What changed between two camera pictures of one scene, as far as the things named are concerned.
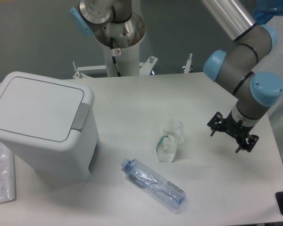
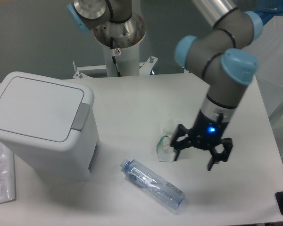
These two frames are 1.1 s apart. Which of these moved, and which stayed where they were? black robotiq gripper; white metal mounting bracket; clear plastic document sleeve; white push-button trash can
Moved: black robotiq gripper
Stayed: white metal mounting bracket; clear plastic document sleeve; white push-button trash can
